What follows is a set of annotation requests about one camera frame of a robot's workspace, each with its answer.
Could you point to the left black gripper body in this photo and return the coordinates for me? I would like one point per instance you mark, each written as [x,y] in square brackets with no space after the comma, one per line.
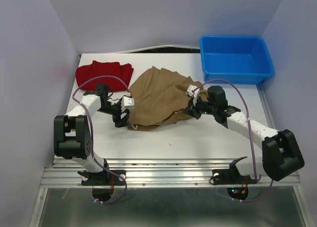
[111,109]

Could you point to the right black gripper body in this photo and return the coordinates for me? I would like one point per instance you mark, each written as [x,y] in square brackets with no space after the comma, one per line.
[206,107]

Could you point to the tan skirt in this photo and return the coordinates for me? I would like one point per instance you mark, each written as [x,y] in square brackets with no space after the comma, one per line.
[160,99]

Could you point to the red skirt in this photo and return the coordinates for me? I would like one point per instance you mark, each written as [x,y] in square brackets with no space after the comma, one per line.
[96,69]

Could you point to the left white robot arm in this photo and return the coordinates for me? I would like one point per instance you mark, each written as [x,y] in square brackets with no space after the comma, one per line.
[73,136]

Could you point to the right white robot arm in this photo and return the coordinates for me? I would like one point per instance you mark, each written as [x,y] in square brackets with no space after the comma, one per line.
[281,155]

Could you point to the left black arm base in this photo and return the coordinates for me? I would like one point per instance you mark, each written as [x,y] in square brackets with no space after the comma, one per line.
[102,178]

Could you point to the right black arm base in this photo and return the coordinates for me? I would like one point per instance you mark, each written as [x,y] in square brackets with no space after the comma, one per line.
[230,175]

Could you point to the blue plastic bin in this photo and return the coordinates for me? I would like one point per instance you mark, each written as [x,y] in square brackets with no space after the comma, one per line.
[238,59]

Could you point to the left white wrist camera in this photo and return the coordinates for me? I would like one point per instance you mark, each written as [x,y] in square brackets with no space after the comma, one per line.
[127,103]

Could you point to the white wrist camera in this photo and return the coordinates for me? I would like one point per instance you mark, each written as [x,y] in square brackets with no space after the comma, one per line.
[192,91]
[127,103]

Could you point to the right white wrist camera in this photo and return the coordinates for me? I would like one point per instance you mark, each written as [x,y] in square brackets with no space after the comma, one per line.
[192,91]

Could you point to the aluminium mounting rail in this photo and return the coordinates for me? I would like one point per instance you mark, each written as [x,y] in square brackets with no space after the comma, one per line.
[140,173]

